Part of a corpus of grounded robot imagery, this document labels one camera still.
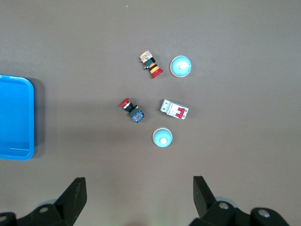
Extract yellow ring emergency stop button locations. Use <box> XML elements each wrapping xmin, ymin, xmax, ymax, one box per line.
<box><xmin>139</xmin><ymin>49</ymin><xmax>164</xmax><ymax>79</ymax></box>

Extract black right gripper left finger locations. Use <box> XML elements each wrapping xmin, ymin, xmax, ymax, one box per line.
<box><xmin>0</xmin><ymin>177</ymin><xmax>87</xmax><ymax>226</ymax></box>

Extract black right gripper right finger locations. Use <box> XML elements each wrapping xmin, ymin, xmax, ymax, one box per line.
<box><xmin>188</xmin><ymin>176</ymin><xmax>292</xmax><ymax>226</ymax></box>

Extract blue plastic tray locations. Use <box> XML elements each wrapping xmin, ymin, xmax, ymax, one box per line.
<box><xmin>0</xmin><ymin>74</ymin><xmax>35</xmax><ymax>161</ymax></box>

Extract white red circuit breaker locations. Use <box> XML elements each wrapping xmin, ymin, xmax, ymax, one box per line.
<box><xmin>160</xmin><ymin>98</ymin><xmax>190</xmax><ymax>121</ymax></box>

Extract red push button black body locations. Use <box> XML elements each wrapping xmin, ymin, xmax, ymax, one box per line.
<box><xmin>118</xmin><ymin>97</ymin><xmax>145</xmax><ymax>124</ymax></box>

